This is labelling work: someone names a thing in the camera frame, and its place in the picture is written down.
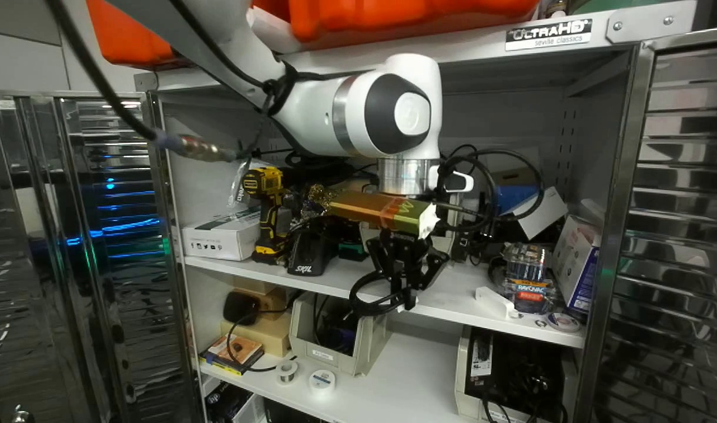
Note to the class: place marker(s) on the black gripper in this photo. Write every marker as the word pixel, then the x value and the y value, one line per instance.
pixel 406 250

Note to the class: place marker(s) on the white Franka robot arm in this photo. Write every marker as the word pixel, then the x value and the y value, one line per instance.
pixel 318 109

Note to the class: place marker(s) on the white and blue box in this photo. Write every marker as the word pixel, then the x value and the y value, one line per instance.
pixel 574 263

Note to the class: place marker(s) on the small green item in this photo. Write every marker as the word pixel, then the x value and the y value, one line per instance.
pixel 354 253

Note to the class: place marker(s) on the beige storage bin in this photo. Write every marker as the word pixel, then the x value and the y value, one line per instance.
pixel 326 353

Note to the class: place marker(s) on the black battery charger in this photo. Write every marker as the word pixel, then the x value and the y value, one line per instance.
pixel 310 253

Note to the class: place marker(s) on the battery pack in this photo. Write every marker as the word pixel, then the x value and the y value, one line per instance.
pixel 528 274

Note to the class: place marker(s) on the small white spool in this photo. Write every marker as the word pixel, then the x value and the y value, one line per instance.
pixel 287 367

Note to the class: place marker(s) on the white folded cardboard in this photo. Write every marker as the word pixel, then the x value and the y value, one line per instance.
pixel 542 213

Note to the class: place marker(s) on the yellow black power drill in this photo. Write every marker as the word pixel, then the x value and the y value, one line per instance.
pixel 265 204

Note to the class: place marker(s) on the brown notebook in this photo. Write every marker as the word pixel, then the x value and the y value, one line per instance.
pixel 233 357

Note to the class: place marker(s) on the white flat device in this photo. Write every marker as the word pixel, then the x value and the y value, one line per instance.
pixel 219 236

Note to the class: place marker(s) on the grey metal shelf cabinet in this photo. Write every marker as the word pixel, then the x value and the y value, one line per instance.
pixel 531 103

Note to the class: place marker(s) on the large orange case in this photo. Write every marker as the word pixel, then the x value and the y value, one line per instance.
pixel 389 15

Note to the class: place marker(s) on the diamond plate cabinet door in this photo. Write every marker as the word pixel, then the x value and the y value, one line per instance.
pixel 679 236
pixel 84 274

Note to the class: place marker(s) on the white paper roll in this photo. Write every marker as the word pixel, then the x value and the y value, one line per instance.
pixel 273 37

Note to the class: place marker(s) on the small orange case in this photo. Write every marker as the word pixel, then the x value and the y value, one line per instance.
pixel 125 37

